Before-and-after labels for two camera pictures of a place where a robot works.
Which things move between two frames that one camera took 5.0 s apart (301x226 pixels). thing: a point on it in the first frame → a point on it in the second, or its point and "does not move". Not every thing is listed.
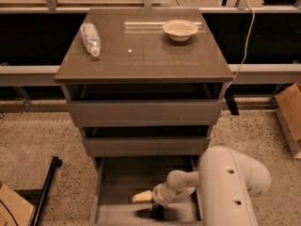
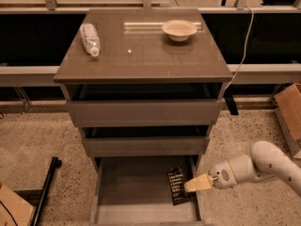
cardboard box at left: (14, 211) does not move
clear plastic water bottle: (90, 37) does not move
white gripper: (159, 194) → (220, 176)
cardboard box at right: (288, 107) does not move
